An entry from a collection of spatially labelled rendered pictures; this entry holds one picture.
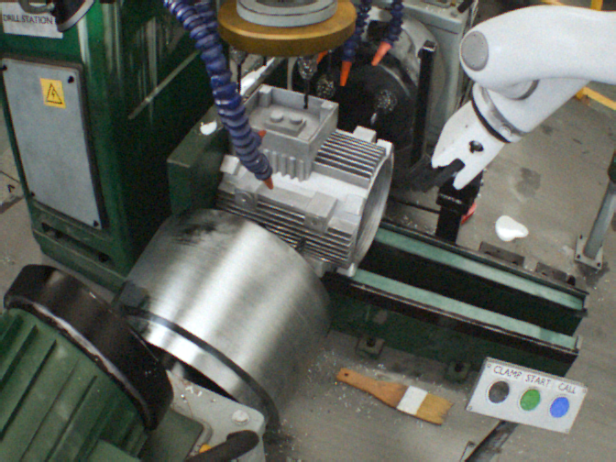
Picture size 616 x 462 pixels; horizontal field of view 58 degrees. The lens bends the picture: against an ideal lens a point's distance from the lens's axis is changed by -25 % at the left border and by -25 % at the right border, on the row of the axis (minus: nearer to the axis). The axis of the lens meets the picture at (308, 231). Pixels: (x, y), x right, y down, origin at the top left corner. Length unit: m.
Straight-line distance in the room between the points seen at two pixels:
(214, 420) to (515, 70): 0.44
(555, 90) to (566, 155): 0.94
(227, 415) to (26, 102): 0.59
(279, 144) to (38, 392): 0.59
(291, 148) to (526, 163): 0.73
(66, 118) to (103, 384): 0.53
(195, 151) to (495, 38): 0.47
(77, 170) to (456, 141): 0.55
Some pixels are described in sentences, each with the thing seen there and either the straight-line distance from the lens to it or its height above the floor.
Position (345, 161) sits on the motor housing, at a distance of 0.96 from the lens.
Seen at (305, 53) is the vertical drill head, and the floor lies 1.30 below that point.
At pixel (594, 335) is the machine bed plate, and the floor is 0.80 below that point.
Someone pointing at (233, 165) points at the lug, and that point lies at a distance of 0.98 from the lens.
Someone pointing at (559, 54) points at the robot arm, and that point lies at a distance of 0.60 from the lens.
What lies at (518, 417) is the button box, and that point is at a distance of 0.82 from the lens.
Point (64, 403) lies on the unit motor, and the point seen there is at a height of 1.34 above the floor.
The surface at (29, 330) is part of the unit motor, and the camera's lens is 0.49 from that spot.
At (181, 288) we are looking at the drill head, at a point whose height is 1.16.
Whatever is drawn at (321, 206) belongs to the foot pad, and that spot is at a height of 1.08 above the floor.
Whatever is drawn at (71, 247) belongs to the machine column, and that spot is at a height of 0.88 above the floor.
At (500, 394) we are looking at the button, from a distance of 0.80.
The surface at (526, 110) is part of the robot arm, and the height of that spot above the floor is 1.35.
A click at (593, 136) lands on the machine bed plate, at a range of 1.75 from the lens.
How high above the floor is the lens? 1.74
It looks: 48 degrees down
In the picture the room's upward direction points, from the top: 3 degrees clockwise
